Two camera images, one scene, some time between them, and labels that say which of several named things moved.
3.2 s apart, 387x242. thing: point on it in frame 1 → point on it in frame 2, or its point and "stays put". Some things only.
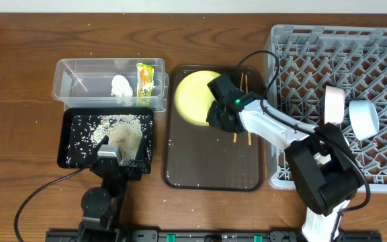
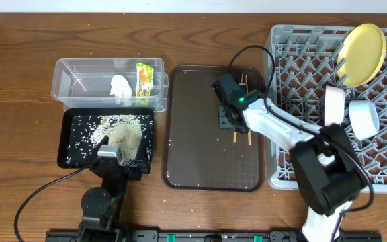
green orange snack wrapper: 144,84 stays put
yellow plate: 193,98 → 365,51
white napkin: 120,87 stays put
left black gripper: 123,167 stays put
